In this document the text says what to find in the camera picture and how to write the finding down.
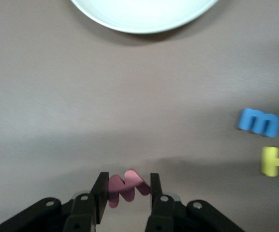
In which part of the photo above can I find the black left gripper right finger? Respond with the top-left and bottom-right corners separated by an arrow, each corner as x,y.
145,173 -> 246,232

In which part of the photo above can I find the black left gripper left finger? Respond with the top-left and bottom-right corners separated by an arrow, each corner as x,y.
0,172 -> 110,232

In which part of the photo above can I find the pink foam lowercase w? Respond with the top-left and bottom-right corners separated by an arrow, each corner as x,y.
107,168 -> 151,209

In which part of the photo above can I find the yellow foam uppercase H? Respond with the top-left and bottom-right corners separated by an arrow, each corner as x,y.
261,146 -> 279,179

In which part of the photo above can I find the blue foam uppercase E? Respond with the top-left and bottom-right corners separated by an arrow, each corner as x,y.
237,108 -> 279,138

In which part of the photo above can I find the beige plate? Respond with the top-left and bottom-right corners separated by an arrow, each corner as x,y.
69,0 -> 221,34

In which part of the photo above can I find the brown table cover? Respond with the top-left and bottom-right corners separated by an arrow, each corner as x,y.
0,0 -> 279,232

